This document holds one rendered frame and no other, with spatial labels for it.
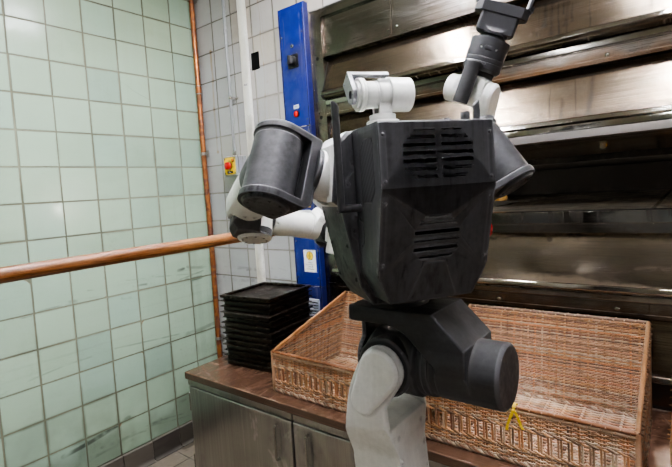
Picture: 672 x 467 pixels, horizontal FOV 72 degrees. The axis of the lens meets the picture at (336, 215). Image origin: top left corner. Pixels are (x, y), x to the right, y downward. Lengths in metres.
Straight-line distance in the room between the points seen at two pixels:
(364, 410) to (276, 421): 0.89
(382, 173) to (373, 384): 0.40
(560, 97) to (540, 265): 0.55
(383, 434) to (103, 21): 2.22
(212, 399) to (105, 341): 0.68
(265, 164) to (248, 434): 1.34
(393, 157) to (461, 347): 0.33
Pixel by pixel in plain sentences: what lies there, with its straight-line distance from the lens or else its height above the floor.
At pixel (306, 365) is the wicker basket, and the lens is 1.67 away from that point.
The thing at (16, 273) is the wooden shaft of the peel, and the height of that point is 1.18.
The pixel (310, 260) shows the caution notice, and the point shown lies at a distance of 2.17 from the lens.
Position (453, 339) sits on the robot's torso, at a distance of 0.81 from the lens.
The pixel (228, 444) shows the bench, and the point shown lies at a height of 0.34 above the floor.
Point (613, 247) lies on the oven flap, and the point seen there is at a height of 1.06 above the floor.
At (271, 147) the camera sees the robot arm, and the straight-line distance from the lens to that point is 0.79.
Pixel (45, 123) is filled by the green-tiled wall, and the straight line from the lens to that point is 2.37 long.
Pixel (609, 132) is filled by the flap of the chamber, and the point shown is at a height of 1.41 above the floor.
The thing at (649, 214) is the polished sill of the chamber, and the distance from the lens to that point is 1.64.
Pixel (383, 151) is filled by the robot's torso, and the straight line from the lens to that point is 0.69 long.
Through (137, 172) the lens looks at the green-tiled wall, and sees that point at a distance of 2.52.
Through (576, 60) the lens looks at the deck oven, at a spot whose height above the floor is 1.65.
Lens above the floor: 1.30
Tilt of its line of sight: 3 degrees down
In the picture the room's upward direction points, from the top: 4 degrees counter-clockwise
